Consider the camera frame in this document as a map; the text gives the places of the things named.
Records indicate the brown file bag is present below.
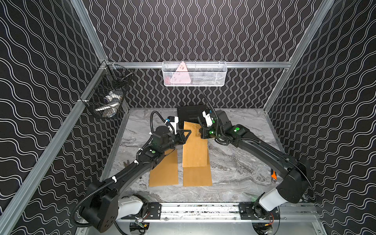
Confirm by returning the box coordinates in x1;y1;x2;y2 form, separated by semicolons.
149;150;179;187
182;121;208;168
183;156;212;187

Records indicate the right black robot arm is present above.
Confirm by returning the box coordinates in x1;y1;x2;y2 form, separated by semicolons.
200;96;311;219

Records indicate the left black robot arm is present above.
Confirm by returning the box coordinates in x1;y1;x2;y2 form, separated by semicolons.
69;111;192;233

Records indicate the black plastic tool case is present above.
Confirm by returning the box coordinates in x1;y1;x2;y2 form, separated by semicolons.
177;105;209;129

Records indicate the pink triangular sheet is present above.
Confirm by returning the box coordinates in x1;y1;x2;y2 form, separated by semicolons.
168;62;192;86

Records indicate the silver object in black basket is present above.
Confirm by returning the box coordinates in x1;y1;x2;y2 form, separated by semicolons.
95;91;123;118

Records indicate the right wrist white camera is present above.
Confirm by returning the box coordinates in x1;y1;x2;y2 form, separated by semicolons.
202;110;215;128

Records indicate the white wire mesh basket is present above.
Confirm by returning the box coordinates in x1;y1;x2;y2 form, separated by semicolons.
162;61;228;87

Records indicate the orange handled adjustable wrench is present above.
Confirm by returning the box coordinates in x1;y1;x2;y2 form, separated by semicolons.
271;170;278;183

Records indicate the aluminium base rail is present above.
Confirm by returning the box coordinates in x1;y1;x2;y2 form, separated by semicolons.
105;202;318;223

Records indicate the black wire mesh basket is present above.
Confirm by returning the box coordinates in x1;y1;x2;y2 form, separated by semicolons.
84;64;135;119

